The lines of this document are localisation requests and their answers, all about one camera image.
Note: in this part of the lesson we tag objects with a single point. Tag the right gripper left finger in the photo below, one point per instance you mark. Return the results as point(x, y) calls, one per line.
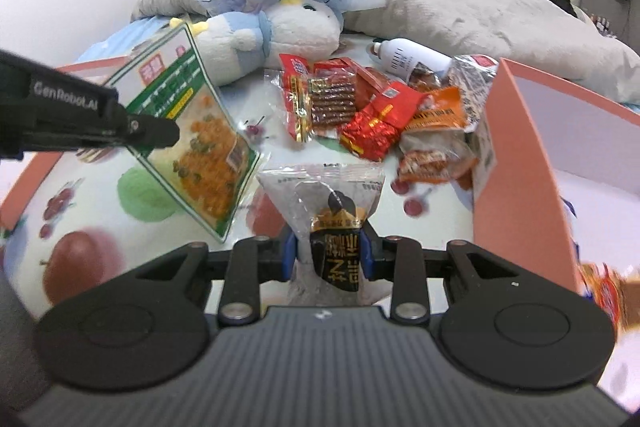
point(250, 263)

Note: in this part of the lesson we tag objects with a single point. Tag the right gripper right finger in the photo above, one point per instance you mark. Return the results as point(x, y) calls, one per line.
point(400, 261)

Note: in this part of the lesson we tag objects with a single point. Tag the clear bag black label snack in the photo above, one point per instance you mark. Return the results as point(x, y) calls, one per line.
point(326, 206)

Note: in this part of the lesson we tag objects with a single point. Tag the green-white snack bag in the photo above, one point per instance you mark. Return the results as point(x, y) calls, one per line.
point(208, 169)

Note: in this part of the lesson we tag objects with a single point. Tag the orange snack packet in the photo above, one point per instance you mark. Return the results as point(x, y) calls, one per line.
point(433, 147)

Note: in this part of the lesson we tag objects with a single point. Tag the red foil snack packet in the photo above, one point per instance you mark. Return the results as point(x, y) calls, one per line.
point(375, 129)

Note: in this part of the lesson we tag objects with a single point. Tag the long red snack packet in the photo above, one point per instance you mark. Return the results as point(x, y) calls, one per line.
point(296, 71)

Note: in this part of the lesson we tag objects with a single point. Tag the silver printed snack bag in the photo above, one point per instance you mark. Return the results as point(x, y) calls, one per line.
point(473, 75)

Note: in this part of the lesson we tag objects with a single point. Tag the red cracker snack packet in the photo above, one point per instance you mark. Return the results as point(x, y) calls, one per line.
point(617, 294)

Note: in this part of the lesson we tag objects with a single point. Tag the blue snack bag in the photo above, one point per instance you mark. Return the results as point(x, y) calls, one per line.
point(571, 219)

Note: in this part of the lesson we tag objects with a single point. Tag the clear brown stick snack packet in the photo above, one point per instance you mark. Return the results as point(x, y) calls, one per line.
point(330, 102)

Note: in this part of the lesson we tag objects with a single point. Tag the fruit print bed sheet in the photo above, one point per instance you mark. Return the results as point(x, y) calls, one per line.
point(85, 219)

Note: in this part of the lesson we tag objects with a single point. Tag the pink open gift box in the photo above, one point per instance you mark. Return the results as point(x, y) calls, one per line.
point(541, 139)

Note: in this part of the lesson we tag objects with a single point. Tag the white blue plush duck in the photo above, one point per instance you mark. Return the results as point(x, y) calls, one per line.
point(232, 45)

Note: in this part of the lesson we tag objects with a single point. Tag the white spray bottle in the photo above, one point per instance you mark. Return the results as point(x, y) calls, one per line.
point(400, 56)

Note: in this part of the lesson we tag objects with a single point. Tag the grey duvet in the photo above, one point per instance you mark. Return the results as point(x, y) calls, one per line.
point(533, 32)

